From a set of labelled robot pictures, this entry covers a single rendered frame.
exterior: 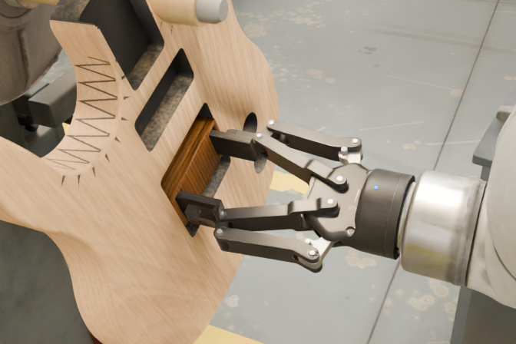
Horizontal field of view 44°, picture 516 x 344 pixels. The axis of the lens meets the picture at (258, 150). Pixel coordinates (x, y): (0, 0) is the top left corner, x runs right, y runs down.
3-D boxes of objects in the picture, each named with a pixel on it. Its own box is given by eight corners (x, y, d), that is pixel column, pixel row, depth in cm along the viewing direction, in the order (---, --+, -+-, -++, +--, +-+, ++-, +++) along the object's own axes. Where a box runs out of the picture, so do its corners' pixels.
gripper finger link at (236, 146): (249, 143, 62) (252, 137, 63) (186, 130, 65) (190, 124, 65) (255, 162, 65) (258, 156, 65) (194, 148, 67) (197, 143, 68)
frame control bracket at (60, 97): (34, 124, 86) (25, 99, 84) (115, 59, 100) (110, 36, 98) (57, 130, 85) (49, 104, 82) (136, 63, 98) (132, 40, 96)
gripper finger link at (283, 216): (341, 216, 59) (342, 230, 59) (223, 226, 61) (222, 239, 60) (336, 193, 56) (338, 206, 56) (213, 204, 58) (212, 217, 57)
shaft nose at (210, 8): (201, -13, 52) (213, 0, 54) (192, 14, 51) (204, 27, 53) (223, -11, 51) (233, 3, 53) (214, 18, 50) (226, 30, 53)
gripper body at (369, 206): (396, 281, 56) (297, 254, 60) (420, 202, 61) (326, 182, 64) (394, 237, 51) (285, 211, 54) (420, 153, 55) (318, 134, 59)
